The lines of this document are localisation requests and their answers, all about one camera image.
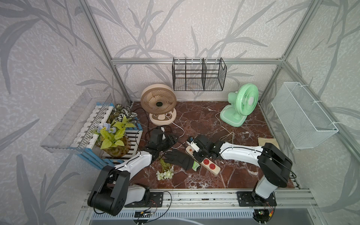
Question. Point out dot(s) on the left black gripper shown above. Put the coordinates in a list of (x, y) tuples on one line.
[(171, 141)]

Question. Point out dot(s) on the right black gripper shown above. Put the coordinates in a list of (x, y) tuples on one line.
[(195, 155)]

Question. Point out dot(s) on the beige power strip red sockets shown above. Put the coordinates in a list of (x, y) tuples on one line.
[(206, 163)]

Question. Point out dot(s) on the black work glove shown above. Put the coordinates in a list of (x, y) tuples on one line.
[(176, 157)]

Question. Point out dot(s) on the white artificial flower sprig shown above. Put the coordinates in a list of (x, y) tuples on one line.
[(167, 171)]

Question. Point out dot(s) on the beige round desk fan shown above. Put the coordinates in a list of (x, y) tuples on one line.
[(159, 101)]

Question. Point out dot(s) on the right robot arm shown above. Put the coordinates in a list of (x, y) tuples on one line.
[(274, 164)]

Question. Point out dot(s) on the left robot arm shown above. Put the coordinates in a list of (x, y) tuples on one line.
[(112, 190)]

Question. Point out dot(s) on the green desk fan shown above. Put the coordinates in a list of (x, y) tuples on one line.
[(241, 104)]

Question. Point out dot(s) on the potted green plant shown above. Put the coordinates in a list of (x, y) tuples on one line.
[(112, 138)]

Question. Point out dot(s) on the striped leaf plant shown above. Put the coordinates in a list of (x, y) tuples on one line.
[(120, 112)]

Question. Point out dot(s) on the beige work glove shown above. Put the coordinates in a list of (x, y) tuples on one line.
[(263, 141)]

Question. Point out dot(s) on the blue white wooden crate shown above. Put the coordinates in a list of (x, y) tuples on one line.
[(98, 158)]

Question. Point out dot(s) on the clear plastic tray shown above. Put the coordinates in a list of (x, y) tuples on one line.
[(75, 130)]

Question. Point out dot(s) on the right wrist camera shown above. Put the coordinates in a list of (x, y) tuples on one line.
[(192, 146)]

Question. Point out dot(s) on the black wire basket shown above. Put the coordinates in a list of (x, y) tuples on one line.
[(198, 75)]

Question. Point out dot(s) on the white wire basket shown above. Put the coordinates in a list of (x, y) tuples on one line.
[(305, 122)]

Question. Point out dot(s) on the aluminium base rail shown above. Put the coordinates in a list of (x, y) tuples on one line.
[(287, 206)]

